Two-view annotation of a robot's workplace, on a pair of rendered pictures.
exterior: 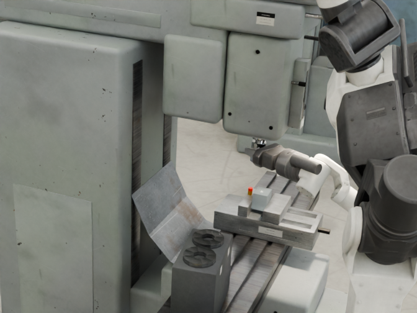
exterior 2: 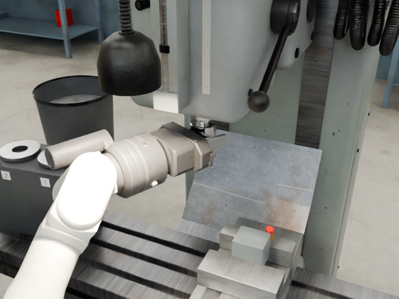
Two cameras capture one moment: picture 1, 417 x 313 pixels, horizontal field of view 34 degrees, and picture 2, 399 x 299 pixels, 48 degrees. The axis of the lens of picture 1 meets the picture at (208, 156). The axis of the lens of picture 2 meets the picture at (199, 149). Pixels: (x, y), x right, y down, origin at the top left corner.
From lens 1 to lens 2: 2.27 m
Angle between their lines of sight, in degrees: 83
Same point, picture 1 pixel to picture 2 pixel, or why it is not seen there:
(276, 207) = (224, 266)
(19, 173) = not seen: hidden behind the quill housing
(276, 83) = not seen: outside the picture
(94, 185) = not seen: hidden behind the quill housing
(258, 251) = (171, 283)
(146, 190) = (233, 140)
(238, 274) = (112, 257)
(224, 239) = (57, 171)
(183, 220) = (261, 216)
